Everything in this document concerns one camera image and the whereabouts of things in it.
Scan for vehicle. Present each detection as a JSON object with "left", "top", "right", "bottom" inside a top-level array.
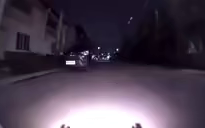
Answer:
[{"left": 91, "top": 52, "right": 112, "bottom": 63}]

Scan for dark asphalt road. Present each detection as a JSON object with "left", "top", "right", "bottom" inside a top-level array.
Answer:
[{"left": 0, "top": 59, "right": 205, "bottom": 128}]

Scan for dark parked car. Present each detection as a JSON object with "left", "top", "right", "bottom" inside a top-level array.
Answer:
[{"left": 62, "top": 49, "right": 91, "bottom": 71}]

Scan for pole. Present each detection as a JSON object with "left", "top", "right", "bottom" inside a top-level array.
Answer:
[{"left": 56, "top": 9, "right": 64, "bottom": 56}]

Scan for robot's own part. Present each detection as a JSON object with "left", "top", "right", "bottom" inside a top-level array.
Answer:
[
  {"left": 60, "top": 123, "right": 71, "bottom": 128},
  {"left": 131, "top": 122, "right": 143, "bottom": 128}
]

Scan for dark trees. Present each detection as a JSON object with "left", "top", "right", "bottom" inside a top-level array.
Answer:
[{"left": 121, "top": 0, "right": 205, "bottom": 64}]

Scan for pavement with kerb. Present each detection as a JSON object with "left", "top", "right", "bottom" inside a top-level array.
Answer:
[{"left": 0, "top": 67, "right": 63, "bottom": 86}]

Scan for pale building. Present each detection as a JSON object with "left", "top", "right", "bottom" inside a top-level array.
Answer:
[{"left": 0, "top": 0, "right": 78, "bottom": 56}]

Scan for dark low wall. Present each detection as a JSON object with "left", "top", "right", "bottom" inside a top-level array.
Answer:
[{"left": 0, "top": 49, "right": 66, "bottom": 75}]

